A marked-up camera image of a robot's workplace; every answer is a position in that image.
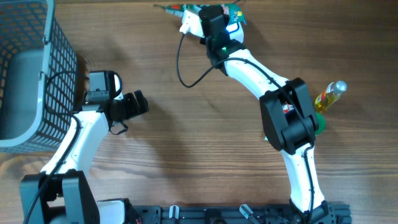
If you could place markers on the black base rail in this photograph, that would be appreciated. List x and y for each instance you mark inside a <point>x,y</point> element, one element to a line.
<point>281,213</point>

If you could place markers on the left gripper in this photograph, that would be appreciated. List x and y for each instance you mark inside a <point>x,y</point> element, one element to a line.
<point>133,107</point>

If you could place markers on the green sponge package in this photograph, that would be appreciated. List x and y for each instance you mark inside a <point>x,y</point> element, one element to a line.
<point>232,10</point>

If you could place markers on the red stick packet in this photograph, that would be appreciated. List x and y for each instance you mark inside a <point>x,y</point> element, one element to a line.
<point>287,108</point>

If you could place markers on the green lid jar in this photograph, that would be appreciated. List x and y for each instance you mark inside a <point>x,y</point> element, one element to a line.
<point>322,124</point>

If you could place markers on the grey plastic mesh basket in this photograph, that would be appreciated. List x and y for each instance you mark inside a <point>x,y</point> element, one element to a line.
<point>38,70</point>

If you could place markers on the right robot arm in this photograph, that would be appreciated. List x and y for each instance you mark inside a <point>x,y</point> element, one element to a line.
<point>288,117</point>

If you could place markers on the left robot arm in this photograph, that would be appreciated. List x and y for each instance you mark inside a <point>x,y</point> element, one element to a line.
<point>60,192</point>

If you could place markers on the yellow liquid bottle silver cap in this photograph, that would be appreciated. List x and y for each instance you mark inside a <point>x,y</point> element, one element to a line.
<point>330,95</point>

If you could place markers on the white barcode scanner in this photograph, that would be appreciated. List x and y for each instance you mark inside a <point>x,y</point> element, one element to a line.
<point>235,31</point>

